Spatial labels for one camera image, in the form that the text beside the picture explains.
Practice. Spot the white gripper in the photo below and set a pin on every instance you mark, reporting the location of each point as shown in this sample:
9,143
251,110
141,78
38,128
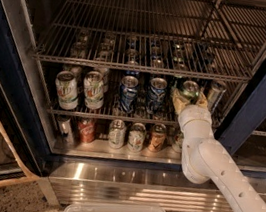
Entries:
194,114

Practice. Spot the green soda can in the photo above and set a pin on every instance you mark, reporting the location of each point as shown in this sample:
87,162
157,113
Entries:
190,90

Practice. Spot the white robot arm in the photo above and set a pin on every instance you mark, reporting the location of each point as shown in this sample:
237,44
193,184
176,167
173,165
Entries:
204,158

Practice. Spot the silver can right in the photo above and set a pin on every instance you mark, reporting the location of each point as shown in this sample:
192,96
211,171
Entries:
215,93

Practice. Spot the blue can right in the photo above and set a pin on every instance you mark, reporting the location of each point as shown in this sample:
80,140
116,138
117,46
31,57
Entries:
156,95

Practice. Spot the blue can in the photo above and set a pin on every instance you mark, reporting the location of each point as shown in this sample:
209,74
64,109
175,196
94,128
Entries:
128,93
156,95

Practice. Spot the white green can bottom right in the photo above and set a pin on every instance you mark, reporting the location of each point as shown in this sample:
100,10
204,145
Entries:
177,142

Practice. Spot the orange brown can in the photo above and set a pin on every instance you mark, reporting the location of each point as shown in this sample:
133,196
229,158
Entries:
157,137

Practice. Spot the blue can left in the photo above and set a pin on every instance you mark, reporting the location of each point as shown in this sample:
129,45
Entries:
128,93

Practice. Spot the silver green can bottom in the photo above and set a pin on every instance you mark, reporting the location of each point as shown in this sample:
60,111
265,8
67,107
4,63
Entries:
116,133

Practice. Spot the stainless steel fridge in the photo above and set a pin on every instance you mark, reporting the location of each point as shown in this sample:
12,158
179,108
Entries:
95,172

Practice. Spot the red soda can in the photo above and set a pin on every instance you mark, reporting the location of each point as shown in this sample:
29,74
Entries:
86,127

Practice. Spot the white green can far left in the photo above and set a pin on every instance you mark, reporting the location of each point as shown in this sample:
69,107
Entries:
66,86

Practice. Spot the silver can bottom left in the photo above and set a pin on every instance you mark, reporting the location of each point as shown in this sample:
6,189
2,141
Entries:
65,127

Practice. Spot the middle wire shelf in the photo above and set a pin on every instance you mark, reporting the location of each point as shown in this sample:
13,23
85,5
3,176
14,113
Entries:
111,103

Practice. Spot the wire shelf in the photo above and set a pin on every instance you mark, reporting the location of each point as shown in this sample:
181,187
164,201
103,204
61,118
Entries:
190,37
111,103

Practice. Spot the upper wire shelf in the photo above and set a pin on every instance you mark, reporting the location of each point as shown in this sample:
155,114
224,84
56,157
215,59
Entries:
190,37

